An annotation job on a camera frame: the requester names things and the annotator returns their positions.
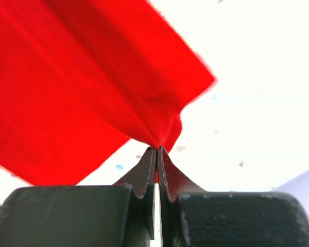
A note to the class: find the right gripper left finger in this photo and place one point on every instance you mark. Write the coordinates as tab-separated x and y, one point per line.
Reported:
109	215

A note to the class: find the red t shirt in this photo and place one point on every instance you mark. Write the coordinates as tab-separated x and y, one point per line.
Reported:
78	79

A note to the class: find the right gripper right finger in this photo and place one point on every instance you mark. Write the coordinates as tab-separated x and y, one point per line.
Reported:
191	216

